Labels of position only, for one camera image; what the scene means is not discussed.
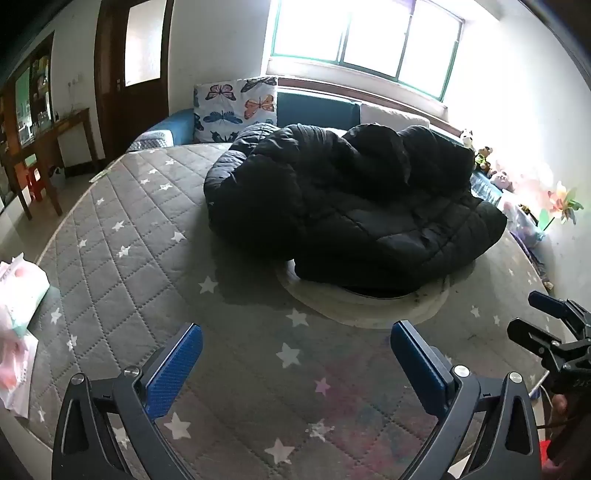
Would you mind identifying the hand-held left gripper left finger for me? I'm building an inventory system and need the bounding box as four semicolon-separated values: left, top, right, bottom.
52;322;204;480

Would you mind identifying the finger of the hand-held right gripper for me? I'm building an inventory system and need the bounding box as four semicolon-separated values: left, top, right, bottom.
528;291;591;329
506;318;570;370

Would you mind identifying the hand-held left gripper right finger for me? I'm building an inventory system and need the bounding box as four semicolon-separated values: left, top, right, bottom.
390;319;542;480

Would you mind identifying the black puffer jacket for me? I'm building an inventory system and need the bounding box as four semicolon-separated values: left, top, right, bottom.
204;122;508;300

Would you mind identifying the clear plastic bag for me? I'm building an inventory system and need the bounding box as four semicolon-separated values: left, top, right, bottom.
501;198;548;250

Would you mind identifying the colourful pinwheel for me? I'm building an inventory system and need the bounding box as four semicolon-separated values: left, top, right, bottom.
538;181;578;232

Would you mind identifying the white pink cloth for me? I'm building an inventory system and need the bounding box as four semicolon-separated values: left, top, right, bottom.
0;254;51;416

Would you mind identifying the striped pillow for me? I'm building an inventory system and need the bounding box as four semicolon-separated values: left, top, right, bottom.
127;130;175;152

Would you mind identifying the red plastic stool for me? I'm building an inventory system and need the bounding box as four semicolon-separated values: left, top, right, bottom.
25;167;44;203

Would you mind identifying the blue cushion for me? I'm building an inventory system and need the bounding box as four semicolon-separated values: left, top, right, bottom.
150;108;195;145

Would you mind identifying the dark wooden door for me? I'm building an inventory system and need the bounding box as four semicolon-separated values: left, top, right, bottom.
95;0;175;162

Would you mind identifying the butterfly print pillow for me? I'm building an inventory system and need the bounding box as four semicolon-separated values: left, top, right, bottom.
192;76;279;145

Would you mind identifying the wooden table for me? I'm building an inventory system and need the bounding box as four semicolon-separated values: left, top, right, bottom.
0;108;95;220

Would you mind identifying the teal and beige padded headboard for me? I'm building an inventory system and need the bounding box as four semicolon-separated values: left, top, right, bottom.
277;88;467;144

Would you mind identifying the wooden shelf cabinet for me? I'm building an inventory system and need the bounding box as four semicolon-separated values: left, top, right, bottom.
0;32;56;213

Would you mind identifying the green-framed window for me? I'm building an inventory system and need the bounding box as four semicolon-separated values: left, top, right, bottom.
270;0;465;103

